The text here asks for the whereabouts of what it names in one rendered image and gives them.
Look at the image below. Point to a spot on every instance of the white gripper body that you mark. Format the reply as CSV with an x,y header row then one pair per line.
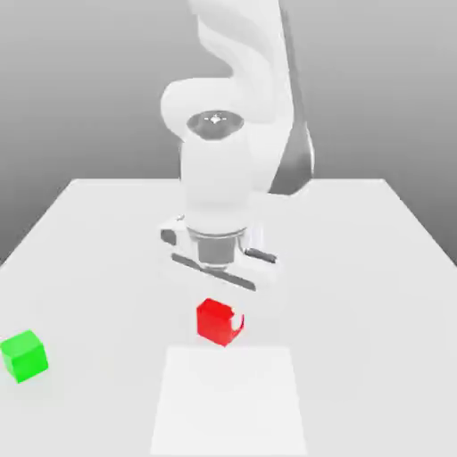
x,y
214,273

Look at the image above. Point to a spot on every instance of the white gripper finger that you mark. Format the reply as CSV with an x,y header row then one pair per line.
x,y
237,318

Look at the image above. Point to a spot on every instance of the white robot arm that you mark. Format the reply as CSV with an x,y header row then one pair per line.
x,y
214,178

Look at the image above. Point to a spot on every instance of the small red cube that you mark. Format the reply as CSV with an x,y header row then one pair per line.
x,y
213,321

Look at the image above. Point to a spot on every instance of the small green cube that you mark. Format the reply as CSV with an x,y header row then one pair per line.
x,y
24,357

